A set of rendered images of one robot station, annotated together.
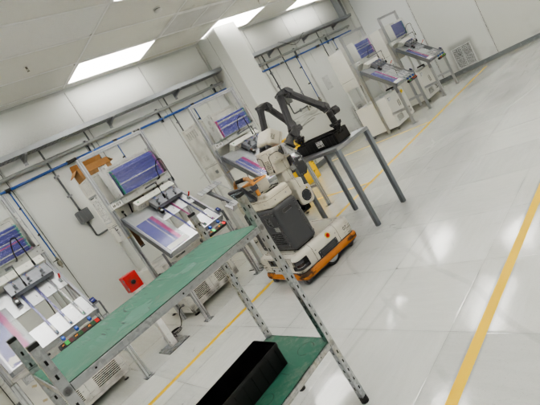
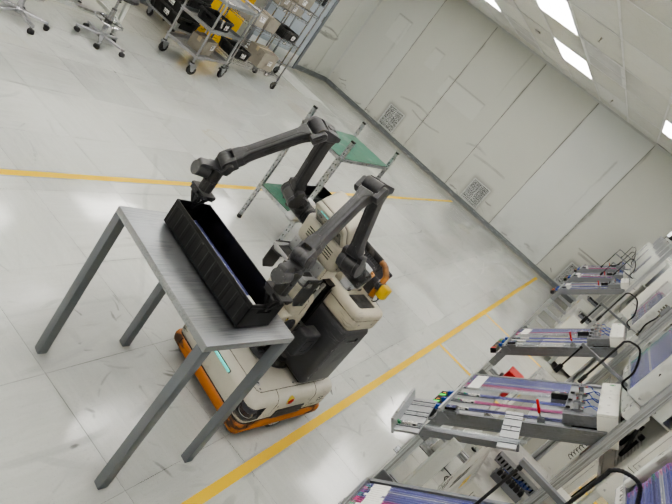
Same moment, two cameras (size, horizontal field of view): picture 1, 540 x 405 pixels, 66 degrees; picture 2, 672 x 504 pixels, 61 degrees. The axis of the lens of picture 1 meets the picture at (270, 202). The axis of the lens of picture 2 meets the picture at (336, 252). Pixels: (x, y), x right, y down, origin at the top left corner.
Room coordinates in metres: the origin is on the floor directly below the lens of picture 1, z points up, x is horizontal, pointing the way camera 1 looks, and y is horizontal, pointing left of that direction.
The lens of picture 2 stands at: (5.71, -1.47, 1.92)
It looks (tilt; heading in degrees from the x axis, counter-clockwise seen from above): 21 degrees down; 148
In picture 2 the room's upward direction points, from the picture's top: 39 degrees clockwise
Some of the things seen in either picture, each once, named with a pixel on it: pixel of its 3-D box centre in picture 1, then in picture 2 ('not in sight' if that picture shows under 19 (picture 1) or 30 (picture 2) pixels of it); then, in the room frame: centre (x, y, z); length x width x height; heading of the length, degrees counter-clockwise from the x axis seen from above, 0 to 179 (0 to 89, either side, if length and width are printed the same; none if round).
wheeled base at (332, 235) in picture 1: (306, 247); (256, 362); (3.54, -0.07, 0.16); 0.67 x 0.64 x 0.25; 120
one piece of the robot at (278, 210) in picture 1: (275, 213); (313, 306); (3.49, 0.01, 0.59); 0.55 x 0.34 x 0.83; 30
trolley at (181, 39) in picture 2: not in sight; (211, 30); (-1.71, -0.28, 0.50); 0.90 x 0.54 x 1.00; 144
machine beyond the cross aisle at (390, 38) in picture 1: (402, 59); not in sight; (8.50, -3.83, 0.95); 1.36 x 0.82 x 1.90; 40
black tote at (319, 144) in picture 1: (322, 141); (221, 260); (3.91, -0.72, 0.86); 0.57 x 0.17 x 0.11; 30
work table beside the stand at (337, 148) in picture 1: (347, 182); (158, 342); (3.92, -0.75, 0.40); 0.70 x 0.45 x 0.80; 30
